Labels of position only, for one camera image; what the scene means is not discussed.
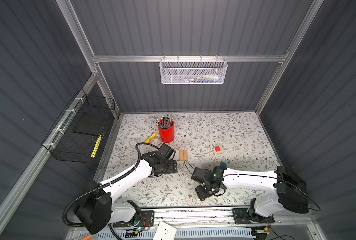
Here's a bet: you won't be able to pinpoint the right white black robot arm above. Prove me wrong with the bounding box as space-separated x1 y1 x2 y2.
191 163 309 223

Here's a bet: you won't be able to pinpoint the wood block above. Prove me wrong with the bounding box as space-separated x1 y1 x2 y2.
183 150 188 162
179 150 186 161

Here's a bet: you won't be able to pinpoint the black corrugated cable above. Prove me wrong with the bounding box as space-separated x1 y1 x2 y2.
62 142 160 240

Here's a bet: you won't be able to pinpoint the white power socket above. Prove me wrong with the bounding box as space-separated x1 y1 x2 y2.
153 222 177 240

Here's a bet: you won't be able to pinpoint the markers in white basket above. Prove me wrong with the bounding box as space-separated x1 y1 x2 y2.
185 75 224 84

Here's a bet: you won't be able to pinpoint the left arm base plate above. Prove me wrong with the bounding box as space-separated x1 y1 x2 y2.
112 210 155 228

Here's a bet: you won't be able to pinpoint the yellow marker in black basket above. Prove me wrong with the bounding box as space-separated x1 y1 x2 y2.
90 135 102 159

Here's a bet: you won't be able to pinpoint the pencils bunch in cup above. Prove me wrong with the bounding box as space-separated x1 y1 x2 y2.
157 114 174 129

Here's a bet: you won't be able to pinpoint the yellow highlighter pen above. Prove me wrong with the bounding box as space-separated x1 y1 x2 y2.
144 133 156 143

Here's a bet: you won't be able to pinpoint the floral table mat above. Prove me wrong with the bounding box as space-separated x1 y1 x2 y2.
102 112 280 207

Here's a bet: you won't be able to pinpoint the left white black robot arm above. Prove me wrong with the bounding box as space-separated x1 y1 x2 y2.
62 143 177 235

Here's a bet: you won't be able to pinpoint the white wire mesh basket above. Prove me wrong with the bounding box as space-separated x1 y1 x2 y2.
159 58 228 85

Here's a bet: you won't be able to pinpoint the black pad in basket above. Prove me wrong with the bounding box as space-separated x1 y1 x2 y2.
73 113 106 137

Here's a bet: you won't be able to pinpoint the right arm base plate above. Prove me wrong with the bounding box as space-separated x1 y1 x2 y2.
232 208 275 224

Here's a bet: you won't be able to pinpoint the red pencil cup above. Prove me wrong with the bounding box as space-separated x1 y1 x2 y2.
157 122 175 144

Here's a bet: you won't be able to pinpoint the black wire basket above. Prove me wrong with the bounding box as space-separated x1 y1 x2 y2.
42 90 117 164

